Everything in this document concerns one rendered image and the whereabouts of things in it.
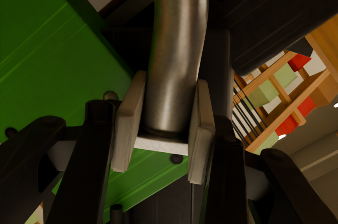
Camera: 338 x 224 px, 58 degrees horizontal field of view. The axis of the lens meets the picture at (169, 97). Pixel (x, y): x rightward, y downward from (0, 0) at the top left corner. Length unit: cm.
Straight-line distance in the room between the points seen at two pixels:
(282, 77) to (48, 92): 360
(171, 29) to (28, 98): 12
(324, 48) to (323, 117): 869
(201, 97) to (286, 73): 368
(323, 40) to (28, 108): 86
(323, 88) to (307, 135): 555
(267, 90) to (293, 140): 628
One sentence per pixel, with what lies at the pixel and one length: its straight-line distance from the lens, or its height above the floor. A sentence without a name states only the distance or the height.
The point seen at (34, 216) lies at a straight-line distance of 671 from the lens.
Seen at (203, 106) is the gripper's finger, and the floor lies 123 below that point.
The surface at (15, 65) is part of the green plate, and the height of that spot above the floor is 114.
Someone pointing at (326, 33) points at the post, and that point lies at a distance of 99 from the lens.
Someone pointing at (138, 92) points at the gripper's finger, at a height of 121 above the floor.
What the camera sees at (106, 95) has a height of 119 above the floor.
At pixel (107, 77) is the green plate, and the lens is 21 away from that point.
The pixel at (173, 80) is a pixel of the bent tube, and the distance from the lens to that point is 17.
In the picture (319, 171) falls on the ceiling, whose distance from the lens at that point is 786.
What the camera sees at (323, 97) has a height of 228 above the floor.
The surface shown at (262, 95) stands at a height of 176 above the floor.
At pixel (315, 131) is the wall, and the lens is 973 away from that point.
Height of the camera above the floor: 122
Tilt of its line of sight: 1 degrees down
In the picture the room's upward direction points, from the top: 145 degrees clockwise
